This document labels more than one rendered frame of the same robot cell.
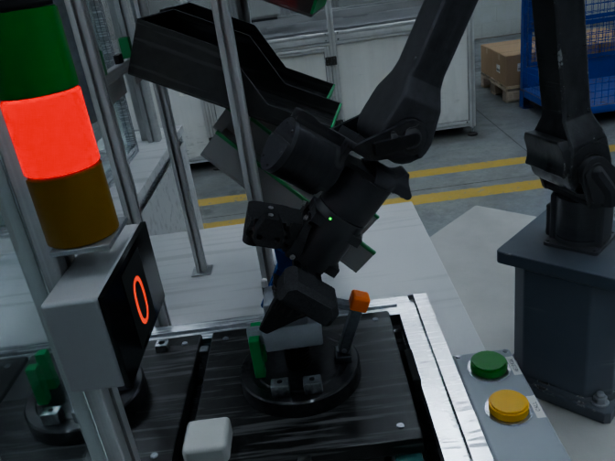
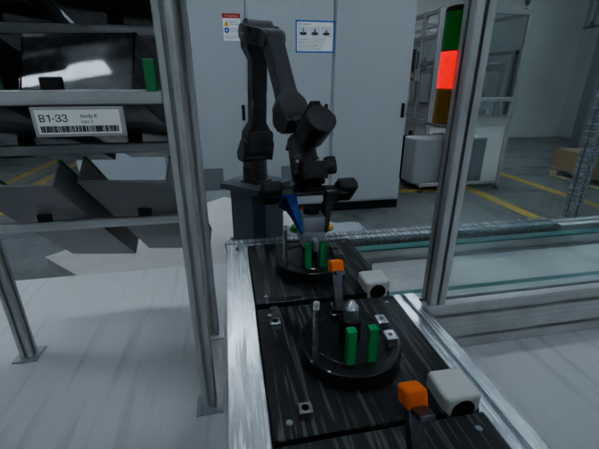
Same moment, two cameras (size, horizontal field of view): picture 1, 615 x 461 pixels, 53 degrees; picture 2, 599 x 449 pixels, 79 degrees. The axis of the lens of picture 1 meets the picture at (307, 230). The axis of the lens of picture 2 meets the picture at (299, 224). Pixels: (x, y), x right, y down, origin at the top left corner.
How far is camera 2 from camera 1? 101 cm
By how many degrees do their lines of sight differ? 92
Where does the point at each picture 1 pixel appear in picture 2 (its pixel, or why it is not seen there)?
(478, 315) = not seen: hidden behind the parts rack
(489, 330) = (217, 260)
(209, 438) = (377, 273)
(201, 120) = not seen: outside the picture
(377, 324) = (262, 248)
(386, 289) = (146, 291)
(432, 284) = (153, 274)
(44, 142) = not seen: hidden behind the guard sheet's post
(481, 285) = (168, 260)
